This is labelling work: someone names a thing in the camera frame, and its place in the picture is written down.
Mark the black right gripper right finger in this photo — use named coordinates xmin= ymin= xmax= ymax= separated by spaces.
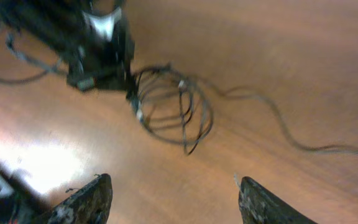
xmin=238 ymin=176 xmax=316 ymax=224

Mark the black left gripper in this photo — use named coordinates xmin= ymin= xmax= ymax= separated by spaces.
xmin=67 ymin=9 xmax=135 ymax=92

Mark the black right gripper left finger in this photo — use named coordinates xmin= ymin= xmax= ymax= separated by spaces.
xmin=32 ymin=174 xmax=113 ymax=224

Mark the black cable bundle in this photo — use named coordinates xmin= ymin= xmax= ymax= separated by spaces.
xmin=129 ymin=63 xmax=214 ymax=156

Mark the black thin USB cable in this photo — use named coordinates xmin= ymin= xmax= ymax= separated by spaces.
xmin=194 ymin=74 xmax=358 ymax=164

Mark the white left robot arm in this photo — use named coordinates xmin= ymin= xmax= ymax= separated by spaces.
xmin=0 ymin=0 xmax=138 ymax=93

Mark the black aluminium frame rail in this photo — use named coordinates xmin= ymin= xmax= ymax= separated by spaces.
xmin=0 ymin=163 xmax=50 ymax=224

